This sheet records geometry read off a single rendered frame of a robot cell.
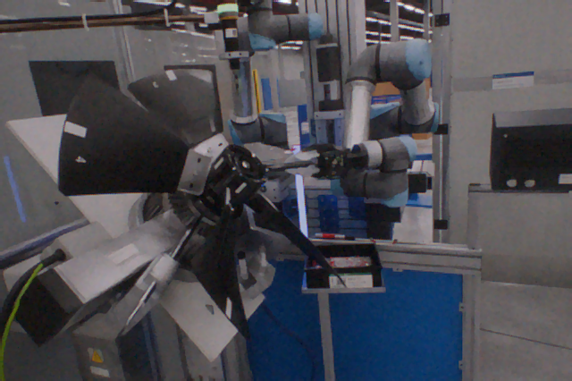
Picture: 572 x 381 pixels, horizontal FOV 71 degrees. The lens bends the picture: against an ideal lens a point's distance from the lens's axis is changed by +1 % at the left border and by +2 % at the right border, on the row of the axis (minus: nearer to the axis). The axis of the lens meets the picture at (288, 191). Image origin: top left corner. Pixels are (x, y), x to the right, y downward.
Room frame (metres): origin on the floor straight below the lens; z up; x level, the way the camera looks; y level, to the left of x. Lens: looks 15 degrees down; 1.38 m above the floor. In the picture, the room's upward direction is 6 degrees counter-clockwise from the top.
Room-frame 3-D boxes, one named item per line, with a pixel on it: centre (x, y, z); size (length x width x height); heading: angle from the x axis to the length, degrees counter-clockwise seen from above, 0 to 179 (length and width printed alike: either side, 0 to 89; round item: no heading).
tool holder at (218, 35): (0.98, 0.11, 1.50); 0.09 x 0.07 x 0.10; 102
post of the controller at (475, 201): (1.10, -0.53, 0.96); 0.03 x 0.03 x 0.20; 67
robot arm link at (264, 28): (1.26, 0.02, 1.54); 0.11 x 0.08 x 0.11; 103
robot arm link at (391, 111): (1.66, -0.43, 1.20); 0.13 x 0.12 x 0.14; 64
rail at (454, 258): (1.27, -0.14, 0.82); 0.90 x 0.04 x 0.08; 67
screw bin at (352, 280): (1.09, -0.14, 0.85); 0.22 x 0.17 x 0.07; 83
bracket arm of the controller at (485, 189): (1.06, -0.63, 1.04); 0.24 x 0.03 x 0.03; 67
